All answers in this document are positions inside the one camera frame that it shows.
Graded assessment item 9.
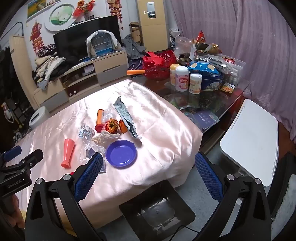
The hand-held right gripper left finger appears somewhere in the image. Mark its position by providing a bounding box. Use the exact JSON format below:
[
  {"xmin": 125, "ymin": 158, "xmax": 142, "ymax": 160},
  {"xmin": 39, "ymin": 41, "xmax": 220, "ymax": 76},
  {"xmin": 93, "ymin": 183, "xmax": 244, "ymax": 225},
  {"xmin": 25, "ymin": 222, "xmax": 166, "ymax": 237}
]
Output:
[{"xmin": 24, "ymin": 152, "xmax": 104, "ymax": 241}]

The black television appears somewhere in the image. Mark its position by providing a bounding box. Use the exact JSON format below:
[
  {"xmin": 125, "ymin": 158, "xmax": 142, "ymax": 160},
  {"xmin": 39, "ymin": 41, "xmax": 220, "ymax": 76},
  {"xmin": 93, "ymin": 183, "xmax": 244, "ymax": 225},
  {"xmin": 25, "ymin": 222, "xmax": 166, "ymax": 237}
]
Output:
[{"xmin": 53, "ymin": 16, "xmax": 122, "ymax": 62}]

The purple curtain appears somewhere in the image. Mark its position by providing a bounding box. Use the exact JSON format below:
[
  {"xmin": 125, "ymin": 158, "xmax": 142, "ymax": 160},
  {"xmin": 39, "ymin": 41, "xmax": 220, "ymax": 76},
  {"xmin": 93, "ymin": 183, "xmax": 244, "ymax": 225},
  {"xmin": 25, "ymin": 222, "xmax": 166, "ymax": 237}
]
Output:
[{"xmin": 166, "ymin": 0, "xmax": 296, "ymax": 139}]

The landscape painting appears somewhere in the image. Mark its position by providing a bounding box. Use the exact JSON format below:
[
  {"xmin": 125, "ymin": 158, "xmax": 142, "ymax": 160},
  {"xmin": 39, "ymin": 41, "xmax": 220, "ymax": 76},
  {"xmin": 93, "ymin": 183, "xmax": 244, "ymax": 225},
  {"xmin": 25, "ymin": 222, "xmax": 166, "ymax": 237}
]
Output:
[{"xmin": 26, "ymin": 0, "xmax": 47, "ymax": 19}]

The blue cookie tin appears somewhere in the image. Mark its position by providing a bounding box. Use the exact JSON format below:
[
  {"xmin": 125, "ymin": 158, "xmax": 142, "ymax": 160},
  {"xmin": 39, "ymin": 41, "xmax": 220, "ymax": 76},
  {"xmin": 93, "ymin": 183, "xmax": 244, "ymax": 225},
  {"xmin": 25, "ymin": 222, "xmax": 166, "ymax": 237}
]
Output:
[{"xmin": 200, "ymin": 72, "xmax": 225, "ymax": 91}]

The white bottle with yellow lid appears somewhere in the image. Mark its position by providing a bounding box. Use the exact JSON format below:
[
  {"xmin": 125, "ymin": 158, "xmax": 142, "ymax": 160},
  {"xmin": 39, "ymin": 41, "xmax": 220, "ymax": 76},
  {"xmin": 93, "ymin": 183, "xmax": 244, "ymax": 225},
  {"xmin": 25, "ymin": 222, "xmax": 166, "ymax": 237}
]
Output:
[{"xmin": 169, "ymin": 64, "xmax": 182, "ymax": 86}]

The red hanging decoration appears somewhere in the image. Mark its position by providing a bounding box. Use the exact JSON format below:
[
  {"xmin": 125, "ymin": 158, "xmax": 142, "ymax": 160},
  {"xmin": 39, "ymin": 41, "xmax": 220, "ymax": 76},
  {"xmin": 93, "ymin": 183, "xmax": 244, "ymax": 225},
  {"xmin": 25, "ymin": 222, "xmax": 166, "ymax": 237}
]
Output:
[{"xmin": 106, "ymin": 0, "xmax": 124, "ymax": 30}]

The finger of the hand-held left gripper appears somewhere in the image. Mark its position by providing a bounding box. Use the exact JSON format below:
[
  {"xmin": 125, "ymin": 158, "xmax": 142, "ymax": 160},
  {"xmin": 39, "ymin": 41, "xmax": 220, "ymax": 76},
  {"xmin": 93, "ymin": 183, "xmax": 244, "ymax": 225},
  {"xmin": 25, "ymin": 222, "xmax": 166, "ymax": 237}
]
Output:
[
  {"xmin": 13, "ymin": 148, "xmax": 44, "ymax": 171},
  {"xmin": 0, "ymin": 147, "xmax": 23, "ymax": 163}
]

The pile of clothes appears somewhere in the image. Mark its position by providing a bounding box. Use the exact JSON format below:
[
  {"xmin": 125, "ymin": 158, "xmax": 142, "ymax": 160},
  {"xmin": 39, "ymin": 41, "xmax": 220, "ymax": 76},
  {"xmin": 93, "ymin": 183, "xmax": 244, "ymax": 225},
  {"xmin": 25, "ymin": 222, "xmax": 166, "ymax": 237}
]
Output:
[{"xmin": 31, "ymin": 44, "xmax": 77, "ymax": 90}]

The white bottle with pink label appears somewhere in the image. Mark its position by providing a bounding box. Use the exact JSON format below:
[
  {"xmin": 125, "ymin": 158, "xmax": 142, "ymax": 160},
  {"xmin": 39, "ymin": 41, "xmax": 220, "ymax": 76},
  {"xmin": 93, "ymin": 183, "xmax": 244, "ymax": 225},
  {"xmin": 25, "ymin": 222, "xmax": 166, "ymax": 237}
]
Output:
[{"xmin": 174, "ymin": 66, "xmax": 189, "ymax": 92}]

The grey carpet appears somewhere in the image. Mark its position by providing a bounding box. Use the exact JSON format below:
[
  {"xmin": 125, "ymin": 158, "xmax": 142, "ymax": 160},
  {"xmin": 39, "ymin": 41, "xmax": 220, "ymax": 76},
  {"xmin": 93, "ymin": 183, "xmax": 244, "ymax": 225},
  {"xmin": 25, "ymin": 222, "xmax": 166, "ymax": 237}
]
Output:
[{"xmin": 171, "ymin": 139, "xmax": 243, "ymax": 241}]

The coral plastic cup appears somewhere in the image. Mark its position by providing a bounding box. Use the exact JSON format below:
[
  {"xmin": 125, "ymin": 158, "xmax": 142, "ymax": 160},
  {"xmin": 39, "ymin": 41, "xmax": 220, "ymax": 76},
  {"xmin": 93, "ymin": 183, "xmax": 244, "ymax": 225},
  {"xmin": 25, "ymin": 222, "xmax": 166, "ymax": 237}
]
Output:
[{"xmin": 61, "ymin": 138, "xmax": 76, "ymax": 169}]

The black trash bin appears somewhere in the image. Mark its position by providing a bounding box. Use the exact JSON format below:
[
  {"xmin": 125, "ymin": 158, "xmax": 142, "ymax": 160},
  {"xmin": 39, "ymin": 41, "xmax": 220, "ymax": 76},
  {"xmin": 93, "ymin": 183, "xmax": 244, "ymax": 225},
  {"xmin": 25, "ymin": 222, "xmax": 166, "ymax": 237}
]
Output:
[{"xmin": 119, "ymin": 179, "xmax": 196, "ymax": 241}]

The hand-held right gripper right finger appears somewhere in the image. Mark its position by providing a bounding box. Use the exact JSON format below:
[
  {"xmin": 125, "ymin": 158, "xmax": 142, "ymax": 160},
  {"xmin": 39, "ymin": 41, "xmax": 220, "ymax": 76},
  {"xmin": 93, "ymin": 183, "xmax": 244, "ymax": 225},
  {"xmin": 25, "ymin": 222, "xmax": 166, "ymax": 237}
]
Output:
[{"xmin": 195, "ymin": 152, "xmax": 272, "ymax": 241}]

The small yellow packet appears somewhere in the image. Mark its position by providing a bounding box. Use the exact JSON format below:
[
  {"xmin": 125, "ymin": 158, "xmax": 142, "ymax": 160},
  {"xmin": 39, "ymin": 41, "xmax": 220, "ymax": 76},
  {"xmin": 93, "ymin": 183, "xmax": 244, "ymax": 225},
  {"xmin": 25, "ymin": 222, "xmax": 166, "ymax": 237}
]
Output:
[{"xmin": 220, "ymin": 82, "xmax": 236, "ymax": 93}]

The grey towel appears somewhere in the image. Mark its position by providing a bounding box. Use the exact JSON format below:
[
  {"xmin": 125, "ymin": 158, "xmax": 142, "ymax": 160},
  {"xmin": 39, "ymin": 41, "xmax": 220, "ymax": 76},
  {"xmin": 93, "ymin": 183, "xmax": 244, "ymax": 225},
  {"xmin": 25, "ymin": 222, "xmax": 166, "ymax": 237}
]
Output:
[{"xmin": 85, "ymin": 30, "xmax": 122, "ymax": 59}]

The blue booklet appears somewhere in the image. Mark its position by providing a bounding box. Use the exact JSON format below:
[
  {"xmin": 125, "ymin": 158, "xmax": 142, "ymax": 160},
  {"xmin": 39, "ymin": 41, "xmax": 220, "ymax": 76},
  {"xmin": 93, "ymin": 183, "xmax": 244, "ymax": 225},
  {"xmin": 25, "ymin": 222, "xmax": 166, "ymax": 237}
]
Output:
[{"xmin": 192, "ymin": 111, "xmax": 220, "ymax": 131}]

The blue snack bag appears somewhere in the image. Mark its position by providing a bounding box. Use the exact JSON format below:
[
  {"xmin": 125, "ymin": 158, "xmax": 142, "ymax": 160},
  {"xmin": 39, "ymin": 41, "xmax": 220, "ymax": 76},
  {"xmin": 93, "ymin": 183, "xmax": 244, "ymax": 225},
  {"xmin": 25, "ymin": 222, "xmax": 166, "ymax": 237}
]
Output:
[{"xmin": 187, "ymin": 61, "xmax": 221, "ymax": 76}]

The small white bottle orange label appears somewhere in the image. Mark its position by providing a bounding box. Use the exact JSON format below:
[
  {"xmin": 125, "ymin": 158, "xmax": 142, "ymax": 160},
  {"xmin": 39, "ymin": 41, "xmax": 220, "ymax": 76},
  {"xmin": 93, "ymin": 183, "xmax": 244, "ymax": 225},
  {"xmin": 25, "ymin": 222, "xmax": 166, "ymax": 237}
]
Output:
[{"xmin": 189, "ymin": 72, "xmax": 203, "ymax": 94}]

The pink satin blanket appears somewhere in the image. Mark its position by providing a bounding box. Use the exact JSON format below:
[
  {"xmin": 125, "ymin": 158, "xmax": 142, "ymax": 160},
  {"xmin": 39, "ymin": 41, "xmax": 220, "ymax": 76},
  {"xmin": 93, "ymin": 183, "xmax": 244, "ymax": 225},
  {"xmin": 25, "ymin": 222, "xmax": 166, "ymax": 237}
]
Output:
[{"xmin": 9, "ymin": 79, "xmax": 204, "ymax": 237}]

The black cable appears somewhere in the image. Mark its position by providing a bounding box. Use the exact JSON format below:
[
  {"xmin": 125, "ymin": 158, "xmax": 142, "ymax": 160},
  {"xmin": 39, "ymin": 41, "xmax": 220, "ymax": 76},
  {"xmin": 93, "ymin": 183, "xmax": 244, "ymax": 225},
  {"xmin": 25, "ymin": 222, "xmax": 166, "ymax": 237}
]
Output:
[{"xmin": 166, "ymin": 226, "xmax": 197, "ymax": 241}]

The grey clothes heap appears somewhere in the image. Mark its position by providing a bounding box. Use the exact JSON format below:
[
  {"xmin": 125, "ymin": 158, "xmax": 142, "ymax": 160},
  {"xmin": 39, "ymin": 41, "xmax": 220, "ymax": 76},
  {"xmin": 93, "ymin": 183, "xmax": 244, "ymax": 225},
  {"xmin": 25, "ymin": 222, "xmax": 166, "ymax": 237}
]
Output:
[{"xmin": 121, "ymin": 34, "xmax": 147, "ymax": 61}]

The white round bin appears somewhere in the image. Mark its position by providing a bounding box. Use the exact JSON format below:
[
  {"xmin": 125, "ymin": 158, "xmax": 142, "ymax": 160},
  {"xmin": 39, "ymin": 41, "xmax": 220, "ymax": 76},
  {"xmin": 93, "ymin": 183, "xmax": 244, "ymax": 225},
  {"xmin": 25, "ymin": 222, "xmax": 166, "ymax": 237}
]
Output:
[{"xmin": 29, "ymin": 106, "xmax": 50, "ymax": 130}]

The orange red crumpled wrapper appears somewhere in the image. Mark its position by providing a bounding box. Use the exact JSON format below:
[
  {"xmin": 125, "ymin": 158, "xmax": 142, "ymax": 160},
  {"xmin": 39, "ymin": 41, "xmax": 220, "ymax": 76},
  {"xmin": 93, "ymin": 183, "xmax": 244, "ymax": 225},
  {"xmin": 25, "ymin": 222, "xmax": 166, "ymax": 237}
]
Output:
[{"xmin": 103, "ymin": 118, "xmax": 120, "ymax": 134}]

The blue white bird cage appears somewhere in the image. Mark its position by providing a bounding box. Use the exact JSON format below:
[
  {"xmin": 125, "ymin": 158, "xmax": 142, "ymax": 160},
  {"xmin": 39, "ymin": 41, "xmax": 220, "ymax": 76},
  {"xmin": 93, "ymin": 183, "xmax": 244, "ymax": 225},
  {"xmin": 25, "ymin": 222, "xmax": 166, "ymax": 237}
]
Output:
[{"xmin": 91, "ymin": 32, "xmax": 116, "ymax": 57}]

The beige refrigerator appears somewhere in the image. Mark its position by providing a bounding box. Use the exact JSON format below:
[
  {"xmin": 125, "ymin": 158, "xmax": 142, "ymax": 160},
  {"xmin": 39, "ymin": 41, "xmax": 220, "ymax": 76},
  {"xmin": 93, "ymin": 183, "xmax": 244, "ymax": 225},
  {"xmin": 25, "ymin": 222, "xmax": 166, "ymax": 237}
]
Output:
[{"xmin": 136, "ymin": 0, "xmax": 169, "ymax": 52}]

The red paper wall decoration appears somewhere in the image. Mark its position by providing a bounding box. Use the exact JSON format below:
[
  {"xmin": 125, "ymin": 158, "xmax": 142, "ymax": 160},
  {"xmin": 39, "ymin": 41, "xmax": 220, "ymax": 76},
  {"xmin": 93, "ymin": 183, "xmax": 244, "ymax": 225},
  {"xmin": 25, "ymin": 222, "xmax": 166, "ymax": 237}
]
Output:
[{"xmin": 30, "ymin": 20, "xmax": 45, "ymax": 56}]

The clear egg box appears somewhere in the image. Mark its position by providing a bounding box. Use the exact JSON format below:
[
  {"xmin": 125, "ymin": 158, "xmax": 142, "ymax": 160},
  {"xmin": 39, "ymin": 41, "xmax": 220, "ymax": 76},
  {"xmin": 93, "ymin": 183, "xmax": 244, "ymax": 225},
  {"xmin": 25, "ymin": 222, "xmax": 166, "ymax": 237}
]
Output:
[{"xmin": 222, "ymin": 54, "xmax": 247, "ymax": 86}]

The white stool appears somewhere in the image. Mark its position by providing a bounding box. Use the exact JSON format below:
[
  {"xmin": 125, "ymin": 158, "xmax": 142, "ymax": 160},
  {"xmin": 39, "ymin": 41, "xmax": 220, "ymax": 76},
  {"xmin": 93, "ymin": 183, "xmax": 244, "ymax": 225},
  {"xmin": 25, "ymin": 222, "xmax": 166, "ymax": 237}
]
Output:
[{"xmin": 220, "ymin": 98, "xmax": 279, "ymax": 187}]

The purple plastic plate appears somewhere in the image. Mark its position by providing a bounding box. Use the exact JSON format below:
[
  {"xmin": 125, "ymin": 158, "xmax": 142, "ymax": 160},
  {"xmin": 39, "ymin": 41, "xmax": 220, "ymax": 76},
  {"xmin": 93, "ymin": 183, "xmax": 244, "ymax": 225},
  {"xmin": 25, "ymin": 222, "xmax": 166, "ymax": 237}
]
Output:
[{"xmin": 106, "ymin": 140, "xmax": 138, "ymax": 168}]

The red plastic basket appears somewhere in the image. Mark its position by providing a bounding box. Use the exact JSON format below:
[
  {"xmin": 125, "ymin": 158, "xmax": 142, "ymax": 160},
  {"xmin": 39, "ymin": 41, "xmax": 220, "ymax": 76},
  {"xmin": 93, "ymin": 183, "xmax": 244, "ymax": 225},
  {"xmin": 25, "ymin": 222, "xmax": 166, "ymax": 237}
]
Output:
[{"xmin": 142, "ymin": 50, "xmax": 177, "ymax": 80}]

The pile of plastic bags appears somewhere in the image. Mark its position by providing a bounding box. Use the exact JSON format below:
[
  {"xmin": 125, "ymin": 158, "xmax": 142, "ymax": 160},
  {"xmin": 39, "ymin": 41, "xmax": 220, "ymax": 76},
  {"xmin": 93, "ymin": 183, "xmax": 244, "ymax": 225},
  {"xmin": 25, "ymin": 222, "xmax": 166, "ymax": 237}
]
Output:
[{"xmin": 170, "ymin": 29, "xmax": 222, "ymax": 64}]

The white tissue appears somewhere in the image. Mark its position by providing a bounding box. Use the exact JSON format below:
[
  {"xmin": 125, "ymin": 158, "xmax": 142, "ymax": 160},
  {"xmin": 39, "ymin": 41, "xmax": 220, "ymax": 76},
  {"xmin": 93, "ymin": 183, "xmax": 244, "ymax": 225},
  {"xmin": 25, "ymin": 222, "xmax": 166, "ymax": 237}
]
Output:
[{"xmin": 92, "ymin": 131, "xmax": 121, "ymax": 149}]

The red flower decoration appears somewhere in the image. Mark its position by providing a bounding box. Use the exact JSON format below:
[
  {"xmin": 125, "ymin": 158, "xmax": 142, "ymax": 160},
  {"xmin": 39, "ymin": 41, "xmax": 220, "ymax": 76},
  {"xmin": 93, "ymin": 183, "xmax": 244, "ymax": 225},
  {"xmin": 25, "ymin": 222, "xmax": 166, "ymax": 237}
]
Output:
[{"xmin": 73, "ymin": 0, "xmax": 95, "ymax": 20}]

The round wall picture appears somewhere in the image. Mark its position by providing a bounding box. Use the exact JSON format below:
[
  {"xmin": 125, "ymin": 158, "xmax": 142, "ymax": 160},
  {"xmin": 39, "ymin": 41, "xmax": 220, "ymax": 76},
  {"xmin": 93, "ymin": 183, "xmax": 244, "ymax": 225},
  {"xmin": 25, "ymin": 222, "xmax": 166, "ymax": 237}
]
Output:
[{"xmin": 44, "ymin": 0, "xmax": 81, "ymax": 32}]

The glass coffee table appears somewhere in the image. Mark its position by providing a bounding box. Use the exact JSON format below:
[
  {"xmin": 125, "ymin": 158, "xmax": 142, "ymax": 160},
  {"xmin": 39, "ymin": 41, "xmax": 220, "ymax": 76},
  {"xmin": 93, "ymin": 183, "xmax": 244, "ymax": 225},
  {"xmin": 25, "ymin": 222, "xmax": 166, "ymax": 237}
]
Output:
[{"xmin": 129, "ymin": 74, "xmax": 251, "ymax": 149}]

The person's left hand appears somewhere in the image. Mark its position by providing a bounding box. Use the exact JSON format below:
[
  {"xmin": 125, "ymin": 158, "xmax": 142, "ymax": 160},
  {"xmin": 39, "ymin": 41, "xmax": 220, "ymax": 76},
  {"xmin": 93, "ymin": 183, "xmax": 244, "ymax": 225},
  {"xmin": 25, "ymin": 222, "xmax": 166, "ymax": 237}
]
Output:
[{"xmin": 3, "ymin": 194, "xmax": 26, "ymax": 229}]

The orange tube with red cap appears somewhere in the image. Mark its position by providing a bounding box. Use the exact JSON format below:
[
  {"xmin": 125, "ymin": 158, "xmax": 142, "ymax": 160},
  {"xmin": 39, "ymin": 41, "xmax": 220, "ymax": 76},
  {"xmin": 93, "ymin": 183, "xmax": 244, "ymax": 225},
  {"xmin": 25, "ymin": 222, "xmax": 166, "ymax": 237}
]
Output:
[{"xmin": 95, "ymin": 109, "xmax": 105, "ymax": 133}]

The silver foil wrapper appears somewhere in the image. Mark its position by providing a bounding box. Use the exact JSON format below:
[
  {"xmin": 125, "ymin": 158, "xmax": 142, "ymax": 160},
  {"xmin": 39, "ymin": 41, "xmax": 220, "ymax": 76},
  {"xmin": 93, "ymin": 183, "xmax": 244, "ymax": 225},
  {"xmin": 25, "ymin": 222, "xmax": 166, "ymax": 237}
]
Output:
[{"xmin": 113, "ymin": 96, "xmax": 142, "ymax": 145}]

